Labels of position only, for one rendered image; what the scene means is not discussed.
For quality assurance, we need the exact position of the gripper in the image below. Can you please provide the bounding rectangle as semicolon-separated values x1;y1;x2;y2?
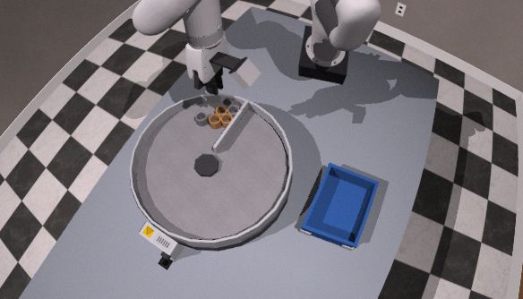
185;30;229;95

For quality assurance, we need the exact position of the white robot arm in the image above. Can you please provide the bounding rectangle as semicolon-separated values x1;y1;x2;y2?
133;0;382;89

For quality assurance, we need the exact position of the bronze bushing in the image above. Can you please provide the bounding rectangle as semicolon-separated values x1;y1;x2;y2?
221;114;233;129
216;106;227;117
209;114;222;129

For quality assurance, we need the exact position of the grey metal bushing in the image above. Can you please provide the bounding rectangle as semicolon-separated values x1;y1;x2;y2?
227;105;239;118
195;112;209;126
222;98;234;108

